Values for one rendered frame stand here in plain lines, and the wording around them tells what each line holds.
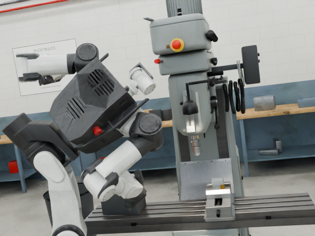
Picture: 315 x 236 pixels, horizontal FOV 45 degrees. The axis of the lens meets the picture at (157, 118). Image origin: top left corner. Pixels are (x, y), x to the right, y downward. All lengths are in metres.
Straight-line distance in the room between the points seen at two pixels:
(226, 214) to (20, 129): 1.01
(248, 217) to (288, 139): 4.39
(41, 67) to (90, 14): 4.97
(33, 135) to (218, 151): 1.22
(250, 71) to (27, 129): 1.21
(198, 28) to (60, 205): 0.97
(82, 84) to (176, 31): 0.53
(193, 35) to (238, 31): 4.44
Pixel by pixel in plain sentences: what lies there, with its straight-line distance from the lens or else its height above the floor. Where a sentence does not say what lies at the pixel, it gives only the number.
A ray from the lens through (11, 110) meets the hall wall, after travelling 7.34.
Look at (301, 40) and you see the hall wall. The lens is 6.25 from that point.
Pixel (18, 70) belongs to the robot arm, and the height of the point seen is 1.74.
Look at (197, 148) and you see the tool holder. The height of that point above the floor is 1.23.
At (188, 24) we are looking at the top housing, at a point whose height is 1.84.
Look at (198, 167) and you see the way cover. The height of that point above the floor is 1.03.
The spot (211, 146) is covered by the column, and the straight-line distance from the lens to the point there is 2.39.
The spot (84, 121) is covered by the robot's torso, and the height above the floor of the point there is 1.51.
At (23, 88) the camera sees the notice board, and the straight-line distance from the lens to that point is 7.16.
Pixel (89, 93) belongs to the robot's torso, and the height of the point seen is 1.61.
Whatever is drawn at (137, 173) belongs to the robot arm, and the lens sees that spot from 1.70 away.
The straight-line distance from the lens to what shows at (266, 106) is 5.68.
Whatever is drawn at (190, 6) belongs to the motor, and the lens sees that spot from 2.16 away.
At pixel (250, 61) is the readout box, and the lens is 2.16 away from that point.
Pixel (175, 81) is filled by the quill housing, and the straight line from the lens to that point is 1.89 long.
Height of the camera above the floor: 1.66
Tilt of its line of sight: 7 degrees down
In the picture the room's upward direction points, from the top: 8 degrees counter-clockwise
